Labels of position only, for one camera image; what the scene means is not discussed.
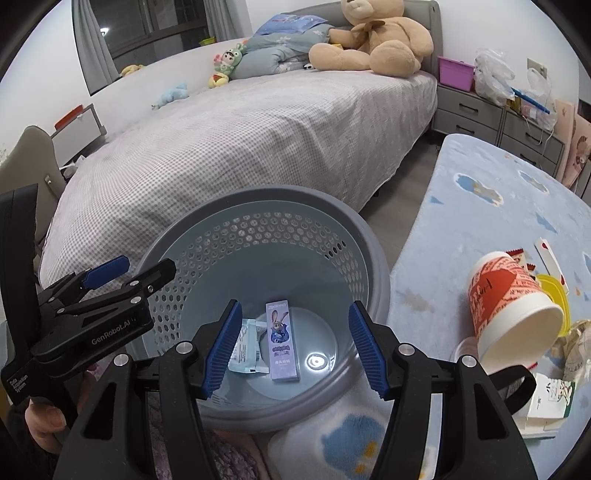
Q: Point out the wall socket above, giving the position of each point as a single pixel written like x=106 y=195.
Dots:
x=537 y=68

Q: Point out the grey perforated plastic basket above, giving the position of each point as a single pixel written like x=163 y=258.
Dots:
x=286 y=230

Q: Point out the small yellow red plush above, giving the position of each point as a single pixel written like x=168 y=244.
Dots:
x=218 y=81

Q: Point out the clear plastic bag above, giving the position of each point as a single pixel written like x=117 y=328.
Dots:
x=494 y=76
x=542 y=99

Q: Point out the grey curtain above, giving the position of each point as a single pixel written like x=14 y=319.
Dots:
x=92 y=41

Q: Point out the beige chair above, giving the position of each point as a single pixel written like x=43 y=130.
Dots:
x=32 y=157

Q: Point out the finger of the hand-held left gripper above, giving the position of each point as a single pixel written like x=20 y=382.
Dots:
x=108 y=270
x=147 y=279

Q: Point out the light blue quilt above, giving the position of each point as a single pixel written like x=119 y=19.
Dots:
x=277 y=53

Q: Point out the blue printed pillow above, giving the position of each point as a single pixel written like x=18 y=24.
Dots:
x=286 y=23

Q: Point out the blue plush toy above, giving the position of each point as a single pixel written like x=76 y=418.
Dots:
x=171 y=94

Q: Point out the light blue wrapper packet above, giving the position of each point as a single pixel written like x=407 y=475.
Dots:
x=247 y=350

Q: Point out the white green small carton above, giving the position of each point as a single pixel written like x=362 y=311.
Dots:
x=547 y=406

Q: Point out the person's pink fleece clothing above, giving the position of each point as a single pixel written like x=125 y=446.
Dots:
x=231 y=457

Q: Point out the crumpled paper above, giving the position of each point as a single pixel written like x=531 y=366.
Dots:
x=575 y=350

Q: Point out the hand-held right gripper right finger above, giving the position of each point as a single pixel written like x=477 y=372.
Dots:
x=369 y=355

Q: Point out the person's left hand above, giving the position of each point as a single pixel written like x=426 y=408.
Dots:
x=46 y=424

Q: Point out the dark window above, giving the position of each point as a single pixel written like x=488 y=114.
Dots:
x=152 y=23

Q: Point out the yellow plush toy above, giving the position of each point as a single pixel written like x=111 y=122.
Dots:
x=131 y=70

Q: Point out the yellow plastic lid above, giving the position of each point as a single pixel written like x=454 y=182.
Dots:
x=554 y=288

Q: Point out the grey drawer nightstand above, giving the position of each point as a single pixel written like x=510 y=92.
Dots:
x=531 y=143
x=466 y=113

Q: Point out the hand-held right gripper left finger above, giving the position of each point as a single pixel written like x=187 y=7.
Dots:
x=221 y=355

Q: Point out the blue cloud print tablecloth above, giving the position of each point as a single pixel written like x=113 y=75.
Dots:
x=471 y=221

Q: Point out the bed with checkered sheet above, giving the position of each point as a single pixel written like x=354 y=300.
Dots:
x=231 y=138

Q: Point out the white wooden furniture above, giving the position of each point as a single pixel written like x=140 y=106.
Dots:
x=87 y=124

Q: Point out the large brown teddy bear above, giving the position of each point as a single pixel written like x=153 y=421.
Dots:
x=392 y=41

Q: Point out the red white paper cup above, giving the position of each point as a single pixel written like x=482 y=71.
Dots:
x=503 y=295

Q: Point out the pink storage box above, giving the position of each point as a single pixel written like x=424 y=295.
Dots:
x=456 y=74

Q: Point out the orange red item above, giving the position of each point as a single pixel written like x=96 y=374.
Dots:
x=68 y=116

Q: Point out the doll plush with green hat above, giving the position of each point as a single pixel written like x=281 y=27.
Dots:
x=229 y=59

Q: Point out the purple rabbit print box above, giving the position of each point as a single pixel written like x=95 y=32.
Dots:
x=281 y=341

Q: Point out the blue stick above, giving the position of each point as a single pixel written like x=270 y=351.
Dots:
x=531 y=100

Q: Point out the pink picture board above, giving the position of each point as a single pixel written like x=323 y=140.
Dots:
x=582 y=152
x=564 y=134

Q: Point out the white red paper packet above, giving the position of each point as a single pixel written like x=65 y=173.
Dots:
x=549 y=256

